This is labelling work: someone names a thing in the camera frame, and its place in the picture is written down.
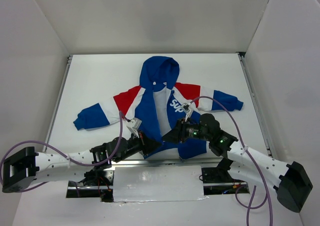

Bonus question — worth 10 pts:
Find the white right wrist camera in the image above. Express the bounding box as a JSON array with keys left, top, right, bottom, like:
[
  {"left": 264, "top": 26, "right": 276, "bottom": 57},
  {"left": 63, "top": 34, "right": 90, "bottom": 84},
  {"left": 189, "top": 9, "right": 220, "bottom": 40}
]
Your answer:
[{"left": 180, "top": 103, "right": 193, "bottom": 121}]

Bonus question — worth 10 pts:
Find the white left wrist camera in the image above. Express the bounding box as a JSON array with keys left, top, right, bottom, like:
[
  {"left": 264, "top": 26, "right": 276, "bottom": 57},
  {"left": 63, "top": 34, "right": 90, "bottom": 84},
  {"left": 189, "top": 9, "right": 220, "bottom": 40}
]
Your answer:
[{"left": 125, "top": 117, "right": 142, "bottom": 137}]

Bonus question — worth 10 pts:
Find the blue white red hooded jacket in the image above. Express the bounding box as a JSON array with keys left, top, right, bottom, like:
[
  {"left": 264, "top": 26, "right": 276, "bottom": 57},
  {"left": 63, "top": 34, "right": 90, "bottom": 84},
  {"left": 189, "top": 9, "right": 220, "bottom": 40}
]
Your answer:
[{"left": 72, "top": 55, "right": 245, "bottom": 160}]

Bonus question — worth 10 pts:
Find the white foam board front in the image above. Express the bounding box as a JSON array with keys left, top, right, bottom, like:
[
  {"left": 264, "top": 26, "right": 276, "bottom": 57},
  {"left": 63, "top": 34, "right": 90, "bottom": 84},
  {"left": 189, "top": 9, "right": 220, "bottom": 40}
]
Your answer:
[{"left": 113, "top": 166, "right": 205, "bottom": 202}]

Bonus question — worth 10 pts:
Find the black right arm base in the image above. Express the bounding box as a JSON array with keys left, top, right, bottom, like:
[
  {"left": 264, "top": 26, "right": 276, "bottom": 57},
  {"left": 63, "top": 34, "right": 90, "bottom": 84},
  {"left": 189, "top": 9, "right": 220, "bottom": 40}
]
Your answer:
[{"left": 198, "top": 166, "right": 249, "bottom": 196}]

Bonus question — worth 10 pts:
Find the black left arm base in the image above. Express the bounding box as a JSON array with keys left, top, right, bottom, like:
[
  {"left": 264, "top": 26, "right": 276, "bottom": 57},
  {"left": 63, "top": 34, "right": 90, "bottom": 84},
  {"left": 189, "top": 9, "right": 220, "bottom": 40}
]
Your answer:
[{"left": 66, "top": 169, "right": 115, "bottom": 202}]

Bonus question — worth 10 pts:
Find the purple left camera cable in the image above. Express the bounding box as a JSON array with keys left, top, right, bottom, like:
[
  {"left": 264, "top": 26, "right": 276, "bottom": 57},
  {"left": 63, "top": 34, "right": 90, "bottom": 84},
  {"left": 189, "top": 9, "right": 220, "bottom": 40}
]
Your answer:
[{"left": 0, "top": 110, "right": 135, "bottom": 193}]

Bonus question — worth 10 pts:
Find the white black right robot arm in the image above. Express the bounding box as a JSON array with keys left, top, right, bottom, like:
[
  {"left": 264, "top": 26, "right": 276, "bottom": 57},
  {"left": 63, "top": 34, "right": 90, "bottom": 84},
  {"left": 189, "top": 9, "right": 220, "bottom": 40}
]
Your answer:
[{"left": 162, "top": 114, "right": 313, "bottom": 212}]

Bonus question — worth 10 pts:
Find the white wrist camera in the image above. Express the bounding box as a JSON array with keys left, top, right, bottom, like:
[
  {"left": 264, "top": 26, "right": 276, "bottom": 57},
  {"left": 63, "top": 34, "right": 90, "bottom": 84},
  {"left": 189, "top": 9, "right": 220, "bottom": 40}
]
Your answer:
[
  {"left": 180, "top": 103, "right": 193, "bottom": 121},
  {"left": 125, "top": 117, "right": 142, "bottom": 137}
]

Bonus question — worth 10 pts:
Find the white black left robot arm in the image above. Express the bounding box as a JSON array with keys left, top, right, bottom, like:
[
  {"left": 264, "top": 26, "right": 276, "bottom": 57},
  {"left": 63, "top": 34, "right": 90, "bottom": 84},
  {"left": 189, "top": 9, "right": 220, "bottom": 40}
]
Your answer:
[{"left": 2, "top": 131, "right": 161, "bottom": 193}]

